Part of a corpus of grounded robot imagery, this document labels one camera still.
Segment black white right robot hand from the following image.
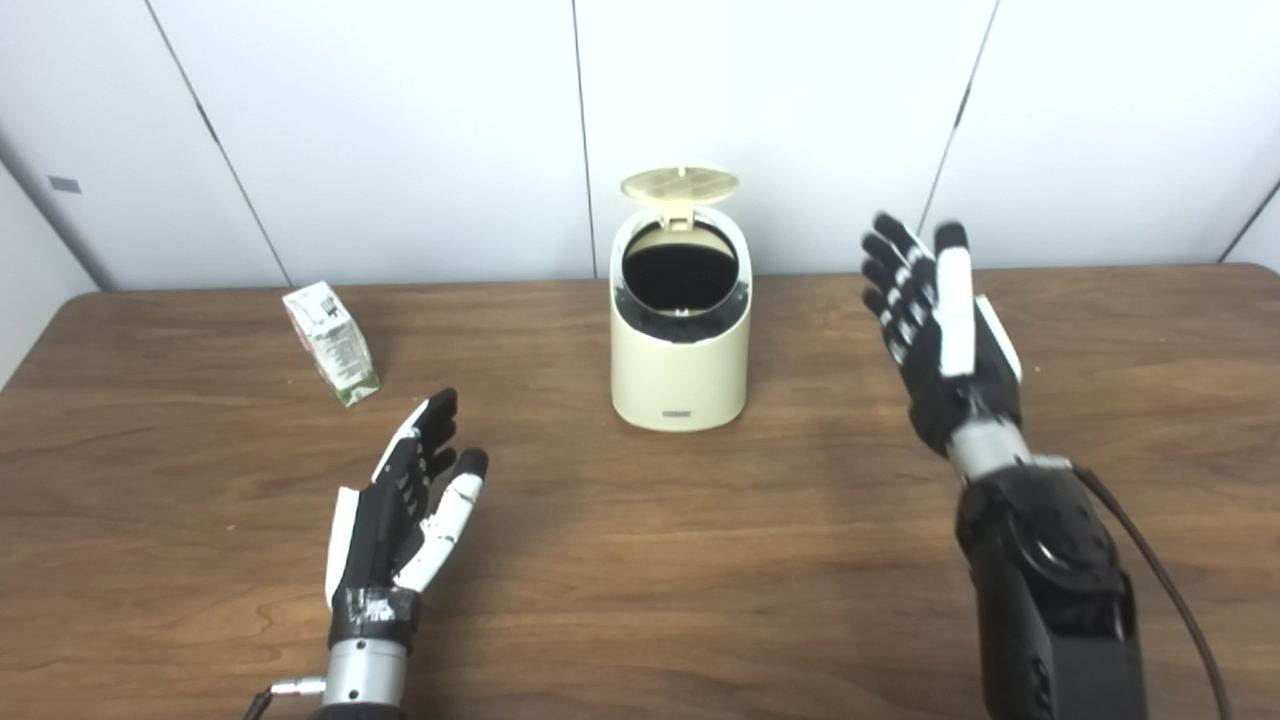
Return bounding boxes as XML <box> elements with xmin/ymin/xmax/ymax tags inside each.
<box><xmin>861</xmin><ymin>211</ymin><xmax>1024</xmax><ymax>456</ymax></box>

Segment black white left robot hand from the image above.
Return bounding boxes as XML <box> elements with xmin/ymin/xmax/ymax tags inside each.
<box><xmin>325</xmin><ymin>388</ymin><xmax>489</xmax><ymax>651</ymax></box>

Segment white green milk carton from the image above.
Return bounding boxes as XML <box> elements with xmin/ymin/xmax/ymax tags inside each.
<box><xmin>283</xmin><ymin>281</ymin><xmax>381</xmax><ymax>407</ymax></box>

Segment cream-colored desktop bin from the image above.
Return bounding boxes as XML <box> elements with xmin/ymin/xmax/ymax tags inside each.
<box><xmin>609</xmin><ymin>165</ymin><xmax>753</xmax><ymax>433</ymax></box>

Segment cream round bin lid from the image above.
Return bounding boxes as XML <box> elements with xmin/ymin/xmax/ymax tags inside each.
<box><xmin>620</xmin><ymin>165</ymin><xmax>741</xmax><ymax>231</ymax></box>

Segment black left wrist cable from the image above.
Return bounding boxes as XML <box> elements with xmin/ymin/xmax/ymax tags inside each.
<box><xmin>243</xmin><ymin>677</ymin><xmax>329</xmax><ymax>720</ymax></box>

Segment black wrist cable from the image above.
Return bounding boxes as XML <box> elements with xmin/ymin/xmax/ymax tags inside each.
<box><xmin>1030</xmin><ymin>455</ymin><xmax>1233</xmax><ymax>720</ymax></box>
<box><xmin>243</xmin><ymin>677</ymin><xmax>329</xmax><ymax>720</ymax></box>

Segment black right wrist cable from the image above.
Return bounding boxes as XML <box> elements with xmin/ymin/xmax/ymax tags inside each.
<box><xmin>1030</xmin><ymin>455</ymin><xmax>1233</xmax><ymax>720</ymax></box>

